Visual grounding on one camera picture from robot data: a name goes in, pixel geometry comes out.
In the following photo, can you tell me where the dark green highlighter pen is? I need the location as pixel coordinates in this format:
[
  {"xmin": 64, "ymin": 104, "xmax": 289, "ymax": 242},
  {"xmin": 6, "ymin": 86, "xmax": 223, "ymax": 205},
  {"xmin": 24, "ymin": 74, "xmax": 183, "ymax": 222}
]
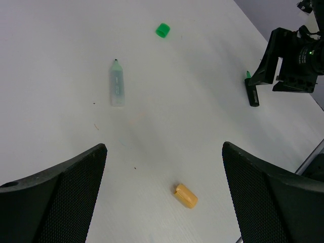
[{"xmin": 245, "ymin": 71, "xmax": 260, "ymax": 107}]

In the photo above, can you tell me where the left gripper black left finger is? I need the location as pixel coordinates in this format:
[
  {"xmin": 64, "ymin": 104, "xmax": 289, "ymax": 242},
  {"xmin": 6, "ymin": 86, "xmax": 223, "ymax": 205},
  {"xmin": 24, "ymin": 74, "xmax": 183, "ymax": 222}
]
[{"xmin": 1, "ymin": 143, "xmax": 107, "ymax": 242}]

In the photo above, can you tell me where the orange pen cap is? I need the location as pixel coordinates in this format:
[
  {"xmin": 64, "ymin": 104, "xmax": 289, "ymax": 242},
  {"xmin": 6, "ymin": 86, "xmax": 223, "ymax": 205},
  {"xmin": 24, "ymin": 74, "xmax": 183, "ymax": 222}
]
[{"xmin": 174, "ymin": 184, "xmax": 198, "ymax": 209}]

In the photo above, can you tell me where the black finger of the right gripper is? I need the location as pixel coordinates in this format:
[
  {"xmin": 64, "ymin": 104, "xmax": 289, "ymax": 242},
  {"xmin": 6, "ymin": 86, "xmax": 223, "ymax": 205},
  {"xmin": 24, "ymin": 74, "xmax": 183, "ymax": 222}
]
[{"xmin": 248, "ymin": 28, "xmax": 294, "ymax": 86}]

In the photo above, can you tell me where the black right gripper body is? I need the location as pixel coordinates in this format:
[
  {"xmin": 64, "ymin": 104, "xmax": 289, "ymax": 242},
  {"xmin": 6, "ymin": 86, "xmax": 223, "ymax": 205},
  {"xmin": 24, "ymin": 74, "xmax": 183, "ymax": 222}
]
[{"xmin": 272, "ymin": 25, "xmax": 323, "ymax": 94}]

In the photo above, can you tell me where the bright green pen cap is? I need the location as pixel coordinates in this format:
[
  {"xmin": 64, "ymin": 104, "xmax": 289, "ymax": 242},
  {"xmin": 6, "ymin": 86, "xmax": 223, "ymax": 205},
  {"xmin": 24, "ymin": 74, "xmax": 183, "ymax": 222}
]
[{"xmin": 155, "ymin": 23, "xmax": 170, "ymax": 38}]

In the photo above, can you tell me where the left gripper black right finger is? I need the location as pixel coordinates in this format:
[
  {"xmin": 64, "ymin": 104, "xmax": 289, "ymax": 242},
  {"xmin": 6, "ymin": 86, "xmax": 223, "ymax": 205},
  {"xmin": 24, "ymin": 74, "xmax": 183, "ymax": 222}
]
[{"xmin": 222, "ymin": 142, "xmax": 323, "ymax": 242}]

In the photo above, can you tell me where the translucent green highlighter pen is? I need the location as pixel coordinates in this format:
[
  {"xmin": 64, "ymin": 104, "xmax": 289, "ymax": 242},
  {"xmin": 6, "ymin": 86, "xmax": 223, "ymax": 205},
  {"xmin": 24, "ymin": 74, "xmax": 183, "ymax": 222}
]
[{"xmin": 109, "ymin": 59, "xmax": 125, "ymax": 107}]

